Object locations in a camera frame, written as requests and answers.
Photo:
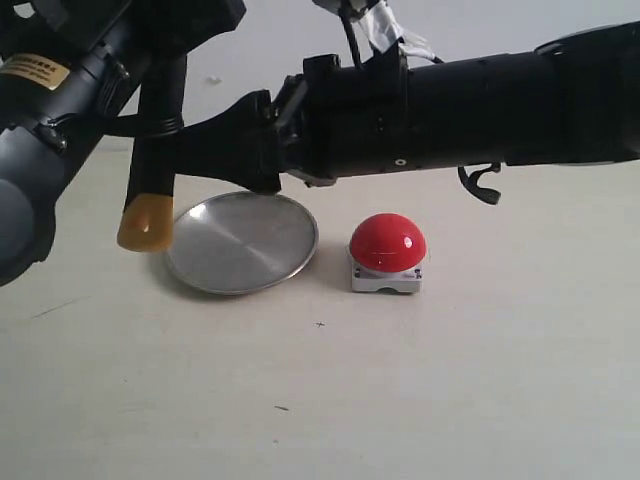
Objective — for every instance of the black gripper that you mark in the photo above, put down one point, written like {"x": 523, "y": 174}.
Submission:
{"x": 328, "y": 122}

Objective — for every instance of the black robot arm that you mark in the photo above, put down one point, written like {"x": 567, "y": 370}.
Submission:
{"x": 74, "y": 72}

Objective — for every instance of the round stainless steel plate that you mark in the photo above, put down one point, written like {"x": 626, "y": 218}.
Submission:
{"x": 239, "y": 243}

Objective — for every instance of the black and yellow claw hammer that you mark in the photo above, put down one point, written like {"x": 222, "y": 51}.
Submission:
{"x": 146, "y": 223}

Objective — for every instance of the red dome push button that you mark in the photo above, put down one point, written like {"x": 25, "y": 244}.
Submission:
{"x": 387, "y": 251}

